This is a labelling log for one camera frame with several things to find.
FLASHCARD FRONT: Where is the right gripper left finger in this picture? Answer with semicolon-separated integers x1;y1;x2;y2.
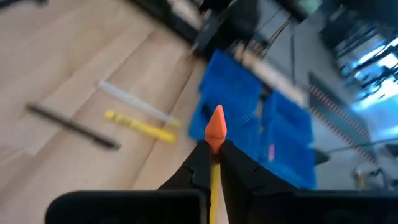
158;140;214;200

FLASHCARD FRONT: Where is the slim black pen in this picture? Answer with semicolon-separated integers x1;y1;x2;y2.
26;102;121;151

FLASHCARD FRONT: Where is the orange striped black mat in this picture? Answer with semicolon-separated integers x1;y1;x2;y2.
307;73;380;166

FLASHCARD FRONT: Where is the silver pen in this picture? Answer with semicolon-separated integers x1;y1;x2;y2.
98;80;182;128

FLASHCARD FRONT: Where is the yellow highlighter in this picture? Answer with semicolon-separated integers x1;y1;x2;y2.
104;109;177;144

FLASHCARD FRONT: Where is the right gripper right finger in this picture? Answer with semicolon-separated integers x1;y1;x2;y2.
219;140;299;224

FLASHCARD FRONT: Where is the yellow-orange pencil with orange cap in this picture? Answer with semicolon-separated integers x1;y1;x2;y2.
204;103;228;224

